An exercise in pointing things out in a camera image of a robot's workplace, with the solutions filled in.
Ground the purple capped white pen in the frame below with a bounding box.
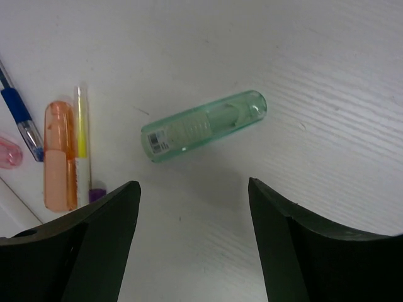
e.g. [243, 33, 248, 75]
[88, 151, 107, 203]

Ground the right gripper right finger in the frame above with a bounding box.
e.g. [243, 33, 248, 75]
[248, 178, 402, 301]

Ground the blue grip ballpoint pen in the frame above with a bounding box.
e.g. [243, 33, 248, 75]
[1, 62, 44, 162]

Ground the red capped white pen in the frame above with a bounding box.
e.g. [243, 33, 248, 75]
[1, 178, 43, 227]

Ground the yellow highlighter pen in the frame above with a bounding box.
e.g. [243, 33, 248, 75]
[74, 86, 91, 208]

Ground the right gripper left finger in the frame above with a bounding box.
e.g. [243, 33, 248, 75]
[1, 181, 141, 301]

